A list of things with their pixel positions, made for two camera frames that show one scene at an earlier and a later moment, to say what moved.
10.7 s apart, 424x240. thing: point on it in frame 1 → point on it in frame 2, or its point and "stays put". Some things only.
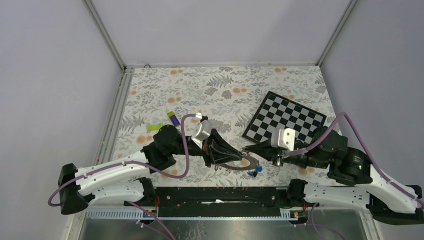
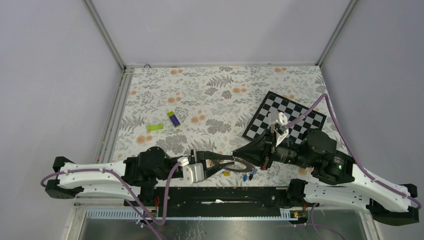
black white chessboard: x=275 y=112 stays put
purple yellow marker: x=171 y=114 stays put
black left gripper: x=228 y=153 → x=199 y=158
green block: x=150 y=127 stays put
